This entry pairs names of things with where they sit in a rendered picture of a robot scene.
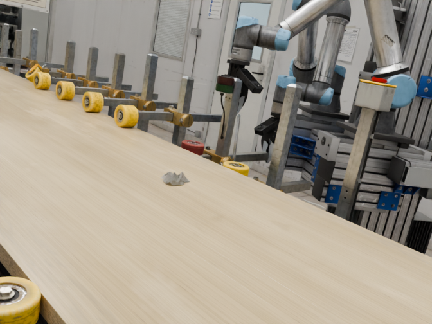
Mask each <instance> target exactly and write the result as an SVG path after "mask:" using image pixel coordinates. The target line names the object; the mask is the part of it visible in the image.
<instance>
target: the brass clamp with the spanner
mask: <svg viewBox="0 0 432 324"><path fill-rule="evenodd" d="M203 154H208V155H210V156H211V161H213V162H215V163H217V164H220V165H222V166H223V164H224V162H226V161H233V160H232V159H231V157H230V156H223V157H221V156H219V155H216V154H215V150H213V149H211V150H206V149H205V148H204V152H203Z"/></svg>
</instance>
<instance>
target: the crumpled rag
mask: <svg viewBox="0 0 432 324"><path fill-rule="evenodd" d="M161 178H162V179H164V180H163V181H164V182H165V183H166V184H167V183H169V182H171V184H172V185H184V183H185V182H186V183H187V182H190V180H188V179H187V178H186V177H185V175H184V173H183V172H181V173H180V174H178V175H177V174H176V173H175V172H174V173H172V172H167V173H166V174H163V176H162V177H161Z"/></svg>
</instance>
